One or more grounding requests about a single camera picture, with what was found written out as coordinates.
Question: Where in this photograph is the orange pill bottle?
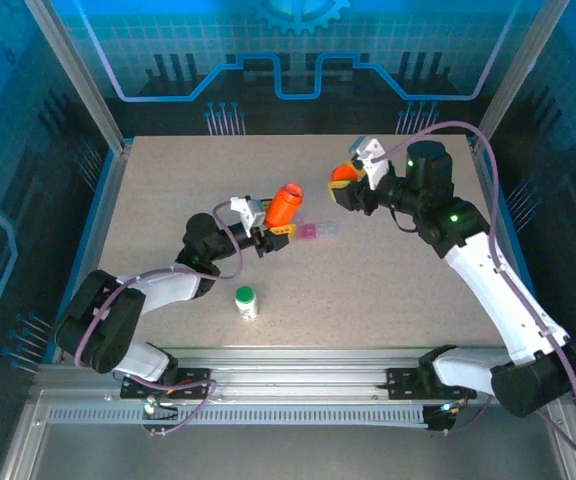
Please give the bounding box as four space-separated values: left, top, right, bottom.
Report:
265 182 305 227

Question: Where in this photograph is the pink clear pill organizer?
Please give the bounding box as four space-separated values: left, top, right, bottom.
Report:
292 219 342 244

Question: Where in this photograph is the white pill bottle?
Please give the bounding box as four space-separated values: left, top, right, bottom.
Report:
235 295 260 321

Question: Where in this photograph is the small lit circuit board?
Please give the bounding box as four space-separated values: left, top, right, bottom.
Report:
140 392 179 419
423 401 458 435

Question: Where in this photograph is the blue printed back panel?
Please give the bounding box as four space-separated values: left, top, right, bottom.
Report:
50 0 559 137

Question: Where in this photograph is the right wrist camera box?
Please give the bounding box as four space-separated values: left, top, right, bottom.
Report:
350 135 392 191

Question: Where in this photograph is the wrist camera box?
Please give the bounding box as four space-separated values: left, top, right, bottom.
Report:
350 135 392 191
230 195 267 236

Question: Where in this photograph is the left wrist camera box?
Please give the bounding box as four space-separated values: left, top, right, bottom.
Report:
230 195 267 236

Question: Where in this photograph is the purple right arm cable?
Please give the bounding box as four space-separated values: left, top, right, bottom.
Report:
377 121 576 454

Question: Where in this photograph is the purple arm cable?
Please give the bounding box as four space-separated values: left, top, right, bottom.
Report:
75 199 249 437
377 121 576 454

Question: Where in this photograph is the aluminium mounting rail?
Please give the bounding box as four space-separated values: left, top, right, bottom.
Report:
35 347 564 399

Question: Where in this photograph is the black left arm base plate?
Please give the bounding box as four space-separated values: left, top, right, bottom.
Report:
120 367 213 401

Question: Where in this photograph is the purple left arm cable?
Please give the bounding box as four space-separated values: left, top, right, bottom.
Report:
75 199 249 437

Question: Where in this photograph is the aluminium frame post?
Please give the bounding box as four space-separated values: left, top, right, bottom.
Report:
470 0 572 154
23 0 130 154

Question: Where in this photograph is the grey slotted cable duct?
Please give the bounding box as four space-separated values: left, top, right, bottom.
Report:
47 405 427 426

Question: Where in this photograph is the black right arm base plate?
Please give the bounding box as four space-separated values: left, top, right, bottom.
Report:
385 367 478 401

